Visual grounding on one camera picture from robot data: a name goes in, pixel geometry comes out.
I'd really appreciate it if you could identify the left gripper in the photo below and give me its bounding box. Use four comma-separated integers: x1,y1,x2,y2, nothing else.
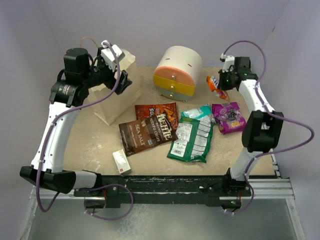
82,48,132,95

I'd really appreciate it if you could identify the orange Fox's candy bag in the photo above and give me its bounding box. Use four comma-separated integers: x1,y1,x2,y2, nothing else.
206,76,230,101

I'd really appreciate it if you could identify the white paper bag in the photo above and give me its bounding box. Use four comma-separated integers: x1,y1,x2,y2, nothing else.
84,48,141,126

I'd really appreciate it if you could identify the purple snack bag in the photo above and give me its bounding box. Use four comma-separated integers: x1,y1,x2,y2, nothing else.
211,102,247,135

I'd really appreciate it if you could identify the teal snack bag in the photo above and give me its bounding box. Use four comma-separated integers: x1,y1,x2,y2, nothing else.
181,103,216,124

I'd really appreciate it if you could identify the green snack bag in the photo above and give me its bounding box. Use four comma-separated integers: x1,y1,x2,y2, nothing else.
167,116,214,163

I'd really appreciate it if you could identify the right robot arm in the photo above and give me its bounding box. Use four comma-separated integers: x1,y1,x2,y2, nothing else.
119,54,284,196

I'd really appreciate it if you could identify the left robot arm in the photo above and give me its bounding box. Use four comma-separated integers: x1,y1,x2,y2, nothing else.
19,44,132,196

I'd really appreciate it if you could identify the red chips bag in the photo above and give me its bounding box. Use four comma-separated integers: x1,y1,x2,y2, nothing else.
134,102,179,131

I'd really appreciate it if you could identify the brown Kettle chips bag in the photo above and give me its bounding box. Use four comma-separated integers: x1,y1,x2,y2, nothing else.
118,112,178,157

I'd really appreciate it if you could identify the pastel mini drawer cabinet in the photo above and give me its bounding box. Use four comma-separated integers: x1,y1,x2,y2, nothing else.
153,45,203,102

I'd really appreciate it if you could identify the small white box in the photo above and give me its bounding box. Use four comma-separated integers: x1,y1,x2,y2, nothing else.
112,149,132,176

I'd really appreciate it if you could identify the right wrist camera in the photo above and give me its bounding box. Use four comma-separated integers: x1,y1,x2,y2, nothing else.
219,53,235,73

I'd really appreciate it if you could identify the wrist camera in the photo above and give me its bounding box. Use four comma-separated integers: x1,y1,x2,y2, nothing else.
219,53,235,73
101,40,125,72

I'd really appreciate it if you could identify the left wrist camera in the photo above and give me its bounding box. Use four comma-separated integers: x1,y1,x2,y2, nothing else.
101,40,125,72

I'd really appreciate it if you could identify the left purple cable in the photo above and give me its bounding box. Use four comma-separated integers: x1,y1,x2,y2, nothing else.
35,40,135,221

